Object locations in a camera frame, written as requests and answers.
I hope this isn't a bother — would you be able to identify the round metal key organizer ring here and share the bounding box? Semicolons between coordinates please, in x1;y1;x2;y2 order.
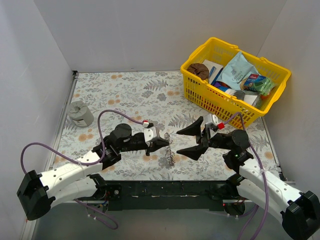
163;132;177;166

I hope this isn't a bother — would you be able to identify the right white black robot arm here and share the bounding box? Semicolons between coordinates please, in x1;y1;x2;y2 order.
177;114;320;240

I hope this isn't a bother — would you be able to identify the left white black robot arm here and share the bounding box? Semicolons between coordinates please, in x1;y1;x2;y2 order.
17;123;170;221

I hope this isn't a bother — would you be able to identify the floral patterned table mat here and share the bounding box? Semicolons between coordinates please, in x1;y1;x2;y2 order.
49;71;282;182

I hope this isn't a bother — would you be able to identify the yellow plastic shopping basket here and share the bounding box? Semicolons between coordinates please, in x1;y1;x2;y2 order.
180;37;291;129

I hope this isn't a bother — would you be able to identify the brown round bread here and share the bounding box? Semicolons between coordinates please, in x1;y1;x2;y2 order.
187;63;210;80

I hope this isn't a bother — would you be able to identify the grey tape roll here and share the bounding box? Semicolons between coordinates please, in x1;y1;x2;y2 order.
67;100;94;128

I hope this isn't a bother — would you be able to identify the white box in basket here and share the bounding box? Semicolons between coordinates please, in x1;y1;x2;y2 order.
202;59;224;85

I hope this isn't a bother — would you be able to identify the green wrapped package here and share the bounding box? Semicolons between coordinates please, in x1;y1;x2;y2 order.
243;74;276;96

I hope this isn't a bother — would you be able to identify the light blue chips bag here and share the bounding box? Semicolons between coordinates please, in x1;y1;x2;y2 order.
216;51;259;90

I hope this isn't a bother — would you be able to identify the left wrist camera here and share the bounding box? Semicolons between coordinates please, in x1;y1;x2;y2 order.
142;121;160;147

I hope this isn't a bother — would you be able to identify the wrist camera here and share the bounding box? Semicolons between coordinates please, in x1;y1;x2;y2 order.
203;113;225;132
142;121;160;147

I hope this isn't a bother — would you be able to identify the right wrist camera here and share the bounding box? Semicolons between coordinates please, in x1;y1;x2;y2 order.
203;113;225;132

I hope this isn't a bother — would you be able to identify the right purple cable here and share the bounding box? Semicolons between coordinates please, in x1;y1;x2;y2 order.
223;111;270;240

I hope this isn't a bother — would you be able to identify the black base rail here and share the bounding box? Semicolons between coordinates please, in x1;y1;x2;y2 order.
80;179;246;216

